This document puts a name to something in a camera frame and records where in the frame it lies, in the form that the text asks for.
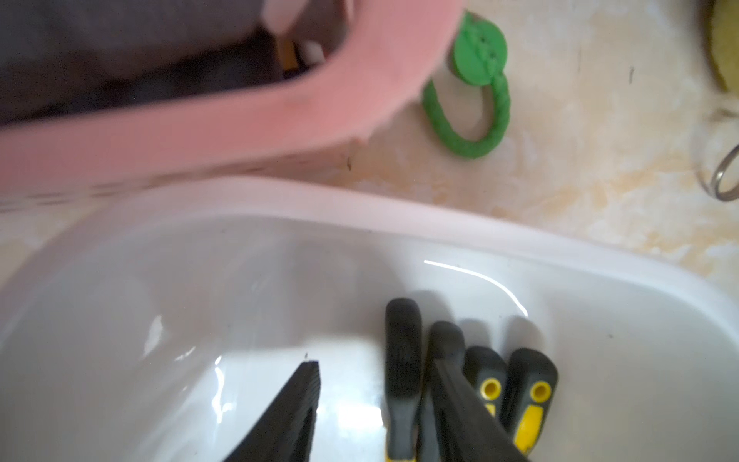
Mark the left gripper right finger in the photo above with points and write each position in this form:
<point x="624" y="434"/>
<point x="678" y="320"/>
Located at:
<point x="466" y="431"/>

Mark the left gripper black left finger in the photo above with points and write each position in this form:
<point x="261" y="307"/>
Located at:
<point x="286" y="429"/>

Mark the yellow black file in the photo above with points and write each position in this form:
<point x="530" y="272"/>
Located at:
<point x="531" y="383"/>
<point x="445" y="342"/>
<point x="403" y="369"/>
<point x="486" y="371"/>

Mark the white plastic storage box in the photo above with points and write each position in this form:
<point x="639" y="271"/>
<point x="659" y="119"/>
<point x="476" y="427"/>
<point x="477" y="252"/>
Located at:
<point x="160" y="328"/>

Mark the green carabiner clip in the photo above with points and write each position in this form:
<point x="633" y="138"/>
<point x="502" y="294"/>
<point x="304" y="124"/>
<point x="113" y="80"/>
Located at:
<point x="477" y="59"/>

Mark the pink plastic basket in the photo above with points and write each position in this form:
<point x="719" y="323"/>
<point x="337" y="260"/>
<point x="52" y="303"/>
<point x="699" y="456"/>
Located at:
<point x="391" y="49"/>

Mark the yellow round keychain toy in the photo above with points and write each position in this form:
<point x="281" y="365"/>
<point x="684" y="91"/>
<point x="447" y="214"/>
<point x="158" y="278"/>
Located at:
<point x="718" y="25"/>

